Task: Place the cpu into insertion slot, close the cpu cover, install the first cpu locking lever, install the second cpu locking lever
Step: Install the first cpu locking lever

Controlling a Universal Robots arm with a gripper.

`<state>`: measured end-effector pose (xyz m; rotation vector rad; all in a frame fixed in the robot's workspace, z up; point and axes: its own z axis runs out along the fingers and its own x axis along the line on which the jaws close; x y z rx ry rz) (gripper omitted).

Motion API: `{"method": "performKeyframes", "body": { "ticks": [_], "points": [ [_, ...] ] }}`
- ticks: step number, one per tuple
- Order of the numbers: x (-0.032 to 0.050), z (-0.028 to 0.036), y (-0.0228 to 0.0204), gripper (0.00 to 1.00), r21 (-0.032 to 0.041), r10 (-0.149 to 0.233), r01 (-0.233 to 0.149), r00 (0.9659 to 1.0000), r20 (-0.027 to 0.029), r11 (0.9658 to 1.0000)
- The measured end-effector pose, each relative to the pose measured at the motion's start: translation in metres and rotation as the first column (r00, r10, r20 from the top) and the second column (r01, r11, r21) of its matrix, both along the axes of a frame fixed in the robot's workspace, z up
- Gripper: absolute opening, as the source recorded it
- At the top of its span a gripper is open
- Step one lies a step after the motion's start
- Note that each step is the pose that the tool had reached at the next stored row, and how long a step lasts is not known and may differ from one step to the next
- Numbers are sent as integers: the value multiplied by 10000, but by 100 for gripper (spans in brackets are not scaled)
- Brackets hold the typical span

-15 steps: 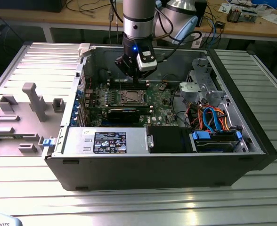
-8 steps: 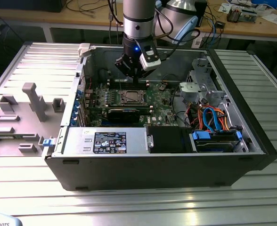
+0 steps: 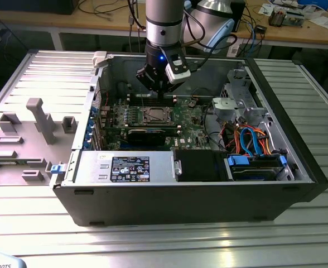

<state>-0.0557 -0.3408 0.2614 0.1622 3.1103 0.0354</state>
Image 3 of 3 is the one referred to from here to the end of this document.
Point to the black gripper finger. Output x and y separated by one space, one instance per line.
144 79
171 88

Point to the silver CPU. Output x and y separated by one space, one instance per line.
156 114

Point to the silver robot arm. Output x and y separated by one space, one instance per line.
164 25

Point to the CPU socket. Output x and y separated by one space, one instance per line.
144 121

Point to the blue slot retainer clips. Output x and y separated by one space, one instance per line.
89 131

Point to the round coin battery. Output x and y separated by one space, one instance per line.
191 104

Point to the green motherboard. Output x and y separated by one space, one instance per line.
189 125

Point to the light grey case latch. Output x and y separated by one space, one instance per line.
100 58

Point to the black graphics card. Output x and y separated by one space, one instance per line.
145 136

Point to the silver metal drive cage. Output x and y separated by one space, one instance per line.
225 104

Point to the wooden desk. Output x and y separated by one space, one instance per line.
111 22

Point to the black drive bay box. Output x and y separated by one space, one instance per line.
197 164

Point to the black upright box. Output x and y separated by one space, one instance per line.
240 14

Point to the silver power supply with label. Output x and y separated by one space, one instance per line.
91 167

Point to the small black device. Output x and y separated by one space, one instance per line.
261 29

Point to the grey parts rack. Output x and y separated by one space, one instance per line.
44 123

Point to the black and silver PC case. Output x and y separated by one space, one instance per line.
180 203

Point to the hard disk in blue carrier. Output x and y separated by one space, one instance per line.
253 171

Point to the blue plastic latch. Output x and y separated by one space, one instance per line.
56 169

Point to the metal heat sink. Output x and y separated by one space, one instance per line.
277 18

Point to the black flat box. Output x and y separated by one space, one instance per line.
33 7

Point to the small metal box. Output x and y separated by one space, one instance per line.
295 19

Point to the white papers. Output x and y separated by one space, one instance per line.
320 21

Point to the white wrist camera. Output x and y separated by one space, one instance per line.
179 74

